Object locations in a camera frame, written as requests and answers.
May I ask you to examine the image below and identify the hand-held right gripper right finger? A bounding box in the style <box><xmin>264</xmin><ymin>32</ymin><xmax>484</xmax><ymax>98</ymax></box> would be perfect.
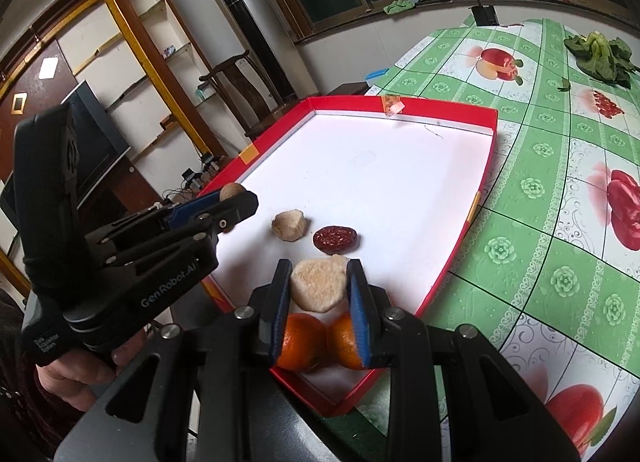
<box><xmin>346</xmin><ymin>258</ymin><xmax>581</xmax><ymax>462</ymax></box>

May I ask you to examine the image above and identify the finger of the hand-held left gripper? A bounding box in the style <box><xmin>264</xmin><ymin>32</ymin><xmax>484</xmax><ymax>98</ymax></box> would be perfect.
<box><xmin>86</xmin><ymin>190</ymin><xmax>260</xmax><ymax>270</ymax></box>
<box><xmin>107</xmin><ymin>192</ymin><xmax>226</xmax><ymax>238</ymax></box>

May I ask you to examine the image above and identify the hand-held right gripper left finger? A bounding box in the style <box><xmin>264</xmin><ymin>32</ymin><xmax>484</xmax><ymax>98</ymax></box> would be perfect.
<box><xmin>52</xmin><ymin>258</ymin><xmax>296</xmax><ymax>462</ymax></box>

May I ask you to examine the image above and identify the large pale yam piece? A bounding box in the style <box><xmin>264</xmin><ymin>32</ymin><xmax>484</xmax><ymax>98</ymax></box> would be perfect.
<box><xmin>291</xmin><ymin>256</ymin><xmax>349</xmax><ymax>314</ymax></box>

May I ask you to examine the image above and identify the red shallow cardboard box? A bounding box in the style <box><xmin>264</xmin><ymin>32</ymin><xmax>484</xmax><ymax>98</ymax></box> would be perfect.
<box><xmin>197</xmin><ymin>96</ymin><xmax>499</xmax><ymax>418</ymax></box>

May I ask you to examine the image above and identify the person's left hand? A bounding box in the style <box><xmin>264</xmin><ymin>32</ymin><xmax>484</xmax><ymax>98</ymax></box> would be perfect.
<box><xmin>35</xmin><ymin>329</ymin><xmax>148</xmax><ymax>413</ymax></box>

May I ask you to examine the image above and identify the orange mandarin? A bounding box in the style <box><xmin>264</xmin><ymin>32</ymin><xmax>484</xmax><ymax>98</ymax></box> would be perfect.
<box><xmin>274</xmin><ymin>313</ymin><xmax>329</xmax><ymax>373</ymax></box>
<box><xmin>327</xmin><ymin>312</ymin><xmax>372</xmax><ymax>371</ymax></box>

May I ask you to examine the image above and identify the small pale yam chunk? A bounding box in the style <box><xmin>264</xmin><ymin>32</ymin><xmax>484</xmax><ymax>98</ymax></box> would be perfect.
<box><xmin>271</xmin><ymin>209</ymin><xmax>307</xmax><ymax>243</ymax></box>

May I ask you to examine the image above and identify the red date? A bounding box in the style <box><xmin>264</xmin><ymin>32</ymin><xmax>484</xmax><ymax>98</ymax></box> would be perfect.
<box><xmin>313</xmin><ymin>225</ymin><xmax>358</xmax><ymax>256</ymax></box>

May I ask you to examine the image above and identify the black television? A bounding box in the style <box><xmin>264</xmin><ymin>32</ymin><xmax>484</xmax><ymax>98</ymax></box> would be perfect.
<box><xmin>0</xmin><ymin>80</ymin><xmax>132</xmax><ymax>223</ymax></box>

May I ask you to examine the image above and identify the dark wooden chair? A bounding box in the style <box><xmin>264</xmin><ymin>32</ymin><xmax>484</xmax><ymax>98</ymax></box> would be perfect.
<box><xmin>199</xmin><ymin>49</ymin><xmax>301</xmax><ymax>140</ymax></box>

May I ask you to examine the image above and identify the dark wooden bench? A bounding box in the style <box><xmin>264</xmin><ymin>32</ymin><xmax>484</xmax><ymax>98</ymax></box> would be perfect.
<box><xmin>325</xmin><ymin>82</ymin><xmax>368</xmax><ymax>97</ymax></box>

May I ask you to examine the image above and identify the floor-standing air conditioner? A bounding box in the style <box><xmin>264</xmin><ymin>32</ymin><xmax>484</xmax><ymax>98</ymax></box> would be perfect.
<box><xmin>206</xmin><ymin>0</ymin><xmax>321</xmax><ymax>105</ymax></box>

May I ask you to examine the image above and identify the small black box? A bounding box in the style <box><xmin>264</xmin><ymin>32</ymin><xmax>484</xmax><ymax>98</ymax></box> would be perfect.
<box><xmin>469</xmin><ymin>0</ymin><xmax>499</xmax><ymax>27</ymax></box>

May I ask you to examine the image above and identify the green bok choy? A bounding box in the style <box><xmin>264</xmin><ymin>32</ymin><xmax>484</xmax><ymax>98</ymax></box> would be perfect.
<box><xmin>564</xmin><ymin>31</ymin><xmax>636</xmax><ymax>89</ymax></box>

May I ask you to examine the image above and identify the wooden wall shelf unit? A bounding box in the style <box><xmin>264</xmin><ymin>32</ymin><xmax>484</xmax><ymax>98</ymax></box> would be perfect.
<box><xmin>0</xmin><ymin>0</ymin><xmax>226</xmax><ymax>293</ymax></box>

